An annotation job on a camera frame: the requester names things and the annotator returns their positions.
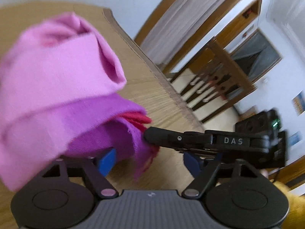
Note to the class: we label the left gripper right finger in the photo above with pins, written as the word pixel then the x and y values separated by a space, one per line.
pixel 235 195

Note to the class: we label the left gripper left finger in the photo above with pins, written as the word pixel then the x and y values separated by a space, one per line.
pixel 65 193

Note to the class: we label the white curtain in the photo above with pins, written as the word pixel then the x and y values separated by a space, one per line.
pixel 175 27

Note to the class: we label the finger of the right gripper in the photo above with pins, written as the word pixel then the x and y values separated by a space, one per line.
pixel 209 143

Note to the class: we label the wooden framed picture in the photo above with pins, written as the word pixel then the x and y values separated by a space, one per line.
pixel 256 56

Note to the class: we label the pink purple gradient garment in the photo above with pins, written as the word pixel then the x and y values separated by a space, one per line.
pixel 59 97

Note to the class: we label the wooden chair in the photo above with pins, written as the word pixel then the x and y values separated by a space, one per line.
pixel 220 76

